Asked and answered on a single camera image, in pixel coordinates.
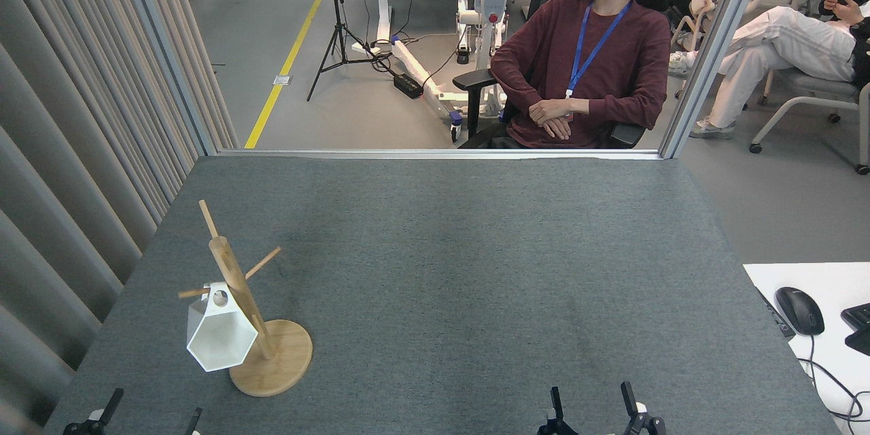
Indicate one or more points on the person's left hand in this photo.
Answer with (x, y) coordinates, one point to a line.
(550, 112)

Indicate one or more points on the black power strip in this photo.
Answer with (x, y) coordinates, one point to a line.
(408, 85)

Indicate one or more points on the black keyboard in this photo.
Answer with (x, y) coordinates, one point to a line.
(858, 326)

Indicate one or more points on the grey pleated curtain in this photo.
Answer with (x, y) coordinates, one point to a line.
(61, 115)

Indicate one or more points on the seated person in white trousers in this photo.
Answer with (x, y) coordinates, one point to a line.
(781, 41)

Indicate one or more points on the silver floor plate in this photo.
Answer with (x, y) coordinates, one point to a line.
(282, 80)

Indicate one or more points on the silver frame post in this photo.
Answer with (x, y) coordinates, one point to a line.
(714, 47)

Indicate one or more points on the black tripod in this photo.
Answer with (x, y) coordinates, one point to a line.
(338, 20)

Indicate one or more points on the silver frame rail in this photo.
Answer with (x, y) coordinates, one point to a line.
(435, 153)

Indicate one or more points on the wooden cup rack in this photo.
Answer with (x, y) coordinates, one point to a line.
(279, 363)

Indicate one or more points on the white side table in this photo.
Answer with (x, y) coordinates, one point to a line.
(836, 285)

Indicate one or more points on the black computer mouse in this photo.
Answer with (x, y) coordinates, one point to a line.
(800, 309)

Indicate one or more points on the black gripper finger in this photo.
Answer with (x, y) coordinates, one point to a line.
(632, 404)
(196, 421)
(112, 404)
(556, 411)

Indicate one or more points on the white faceted cup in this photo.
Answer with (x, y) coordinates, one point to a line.
(217, 336)

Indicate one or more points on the seated person's hand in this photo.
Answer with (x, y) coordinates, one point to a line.
(849, 10)

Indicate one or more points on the person's right hand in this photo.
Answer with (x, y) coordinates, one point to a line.
(559, 129)

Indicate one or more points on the grey wheeled chair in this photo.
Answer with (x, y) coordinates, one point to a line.
(815, 85)

